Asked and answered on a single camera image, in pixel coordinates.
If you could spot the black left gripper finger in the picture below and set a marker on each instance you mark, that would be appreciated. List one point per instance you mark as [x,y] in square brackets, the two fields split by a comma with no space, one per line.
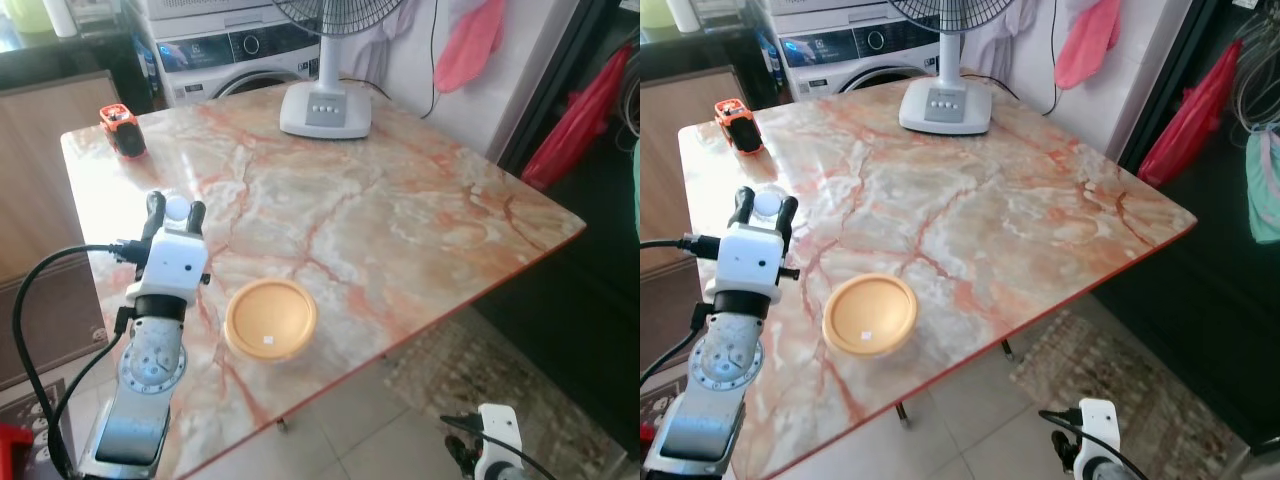
[155,220]
[196,220]
[742,210]
[787,215]

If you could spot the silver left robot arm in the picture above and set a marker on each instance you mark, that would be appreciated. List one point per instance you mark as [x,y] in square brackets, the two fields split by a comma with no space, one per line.
[150,365]
[728,360]

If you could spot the beige patterned rug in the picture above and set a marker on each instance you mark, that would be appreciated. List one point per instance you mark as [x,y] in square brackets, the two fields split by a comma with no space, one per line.
[1130,400]
[480,380]

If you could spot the brown wooden cabinet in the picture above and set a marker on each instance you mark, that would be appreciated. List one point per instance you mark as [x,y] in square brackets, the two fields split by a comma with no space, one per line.
[665,200]
[40,180]

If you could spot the small orange black device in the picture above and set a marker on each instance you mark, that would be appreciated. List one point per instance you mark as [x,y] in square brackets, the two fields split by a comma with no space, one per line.
[124,135]
[742,132]

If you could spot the blue detergent bottle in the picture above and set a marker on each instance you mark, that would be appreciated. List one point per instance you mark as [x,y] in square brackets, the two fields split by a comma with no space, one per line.
[147,70]
[770,60]

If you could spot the white front-load washing machine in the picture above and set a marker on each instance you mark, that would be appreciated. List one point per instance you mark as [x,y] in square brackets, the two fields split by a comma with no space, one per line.
[850,45]
[230,50]

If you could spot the red plastic crate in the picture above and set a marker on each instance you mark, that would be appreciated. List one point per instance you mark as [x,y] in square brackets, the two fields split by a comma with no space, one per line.
[646,440]
[15,455]

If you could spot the large red plastic bag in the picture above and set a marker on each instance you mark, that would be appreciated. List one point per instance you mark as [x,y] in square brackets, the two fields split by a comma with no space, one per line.
[575,130]
[1195,120]

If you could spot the black cabinet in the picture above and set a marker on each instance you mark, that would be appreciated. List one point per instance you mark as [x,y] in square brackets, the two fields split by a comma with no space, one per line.
[1200,300]

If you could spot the white cup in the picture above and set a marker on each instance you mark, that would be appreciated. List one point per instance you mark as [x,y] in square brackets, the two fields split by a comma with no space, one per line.
[62,18]
[684,15]

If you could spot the orange veined marble table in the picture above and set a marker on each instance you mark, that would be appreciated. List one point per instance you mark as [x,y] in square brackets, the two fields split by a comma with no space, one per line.
[400,220]
[1010,215]

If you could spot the green plastic container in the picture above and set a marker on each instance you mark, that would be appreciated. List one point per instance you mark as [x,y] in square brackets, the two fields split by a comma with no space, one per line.
[655,12]
[30,15]

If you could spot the pale floral cloth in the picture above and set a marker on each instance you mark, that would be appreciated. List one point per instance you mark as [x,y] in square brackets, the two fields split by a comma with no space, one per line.
[400,35]
[1015,30]

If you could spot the pink hanging cloth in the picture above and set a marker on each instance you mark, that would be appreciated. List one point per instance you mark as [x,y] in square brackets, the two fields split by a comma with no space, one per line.
[1088,45]
[470,50]

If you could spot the teal hanging cloth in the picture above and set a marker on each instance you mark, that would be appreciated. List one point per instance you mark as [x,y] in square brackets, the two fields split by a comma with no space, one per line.
[1265,190]

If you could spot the white pedestal fan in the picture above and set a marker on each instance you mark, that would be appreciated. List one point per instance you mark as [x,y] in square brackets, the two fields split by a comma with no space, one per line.
[325,110]
[945,105]

